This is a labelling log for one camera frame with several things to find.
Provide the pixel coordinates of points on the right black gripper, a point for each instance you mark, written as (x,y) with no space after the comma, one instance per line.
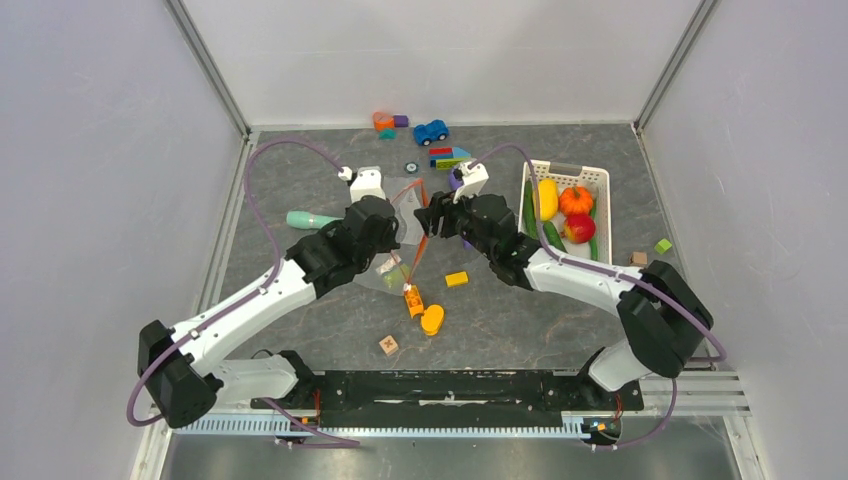
(441,206)

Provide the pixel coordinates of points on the clear zip bag orange zipper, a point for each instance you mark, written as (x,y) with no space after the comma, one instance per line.
(405,197)

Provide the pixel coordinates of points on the red apple toy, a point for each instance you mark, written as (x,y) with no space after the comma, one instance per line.
(579,228)

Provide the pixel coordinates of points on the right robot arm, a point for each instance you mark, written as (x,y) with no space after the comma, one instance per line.
(663,320)

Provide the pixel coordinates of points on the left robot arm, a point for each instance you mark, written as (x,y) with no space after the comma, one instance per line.
(185,368)

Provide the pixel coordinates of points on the multicolour brick stack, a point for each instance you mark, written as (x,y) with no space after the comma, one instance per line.
(445,158)

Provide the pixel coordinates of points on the yellow brick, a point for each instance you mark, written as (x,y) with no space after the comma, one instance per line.
(456,279)

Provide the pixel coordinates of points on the long green cucumber toy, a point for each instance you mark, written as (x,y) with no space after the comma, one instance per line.
(528,211)

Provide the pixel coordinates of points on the blue toy car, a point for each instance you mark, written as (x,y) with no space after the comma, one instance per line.
(426,134)

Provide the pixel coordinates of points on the orange brick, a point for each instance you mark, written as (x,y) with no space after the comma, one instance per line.
(413,300)

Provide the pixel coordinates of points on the short green cucumber toy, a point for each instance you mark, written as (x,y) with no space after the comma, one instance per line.
(552,235)

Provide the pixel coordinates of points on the orange oval block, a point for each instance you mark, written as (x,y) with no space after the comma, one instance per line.
(432,319)

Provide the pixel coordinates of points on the teal small block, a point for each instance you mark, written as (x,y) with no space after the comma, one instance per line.
(387,134)

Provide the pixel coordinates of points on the purple small block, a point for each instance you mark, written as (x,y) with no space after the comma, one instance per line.
(400,121)

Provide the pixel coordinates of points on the orange pumpkin toy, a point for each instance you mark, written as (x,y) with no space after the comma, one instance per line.
(575,200)

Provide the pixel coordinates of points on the green chili pepper toy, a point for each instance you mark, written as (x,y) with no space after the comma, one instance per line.
(593,243)

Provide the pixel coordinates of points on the white plastic basket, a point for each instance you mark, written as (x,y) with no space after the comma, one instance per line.
(596,180)

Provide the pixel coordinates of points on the wooden cube with X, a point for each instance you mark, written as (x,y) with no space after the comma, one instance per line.
(389,345)

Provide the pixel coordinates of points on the small wooden cube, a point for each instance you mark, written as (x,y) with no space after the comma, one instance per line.
(639,259)

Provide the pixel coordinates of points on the small green cube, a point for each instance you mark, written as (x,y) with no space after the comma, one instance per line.
(663,246)

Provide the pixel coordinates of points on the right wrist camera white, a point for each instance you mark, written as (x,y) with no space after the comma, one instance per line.
(474,176)

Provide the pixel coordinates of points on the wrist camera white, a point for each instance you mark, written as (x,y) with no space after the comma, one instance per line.
(366,181)
(474,176)

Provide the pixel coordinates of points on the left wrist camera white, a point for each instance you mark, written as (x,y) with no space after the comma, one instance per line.
(366,181)

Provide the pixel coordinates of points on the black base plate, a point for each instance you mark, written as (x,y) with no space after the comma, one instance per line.
(449,398)

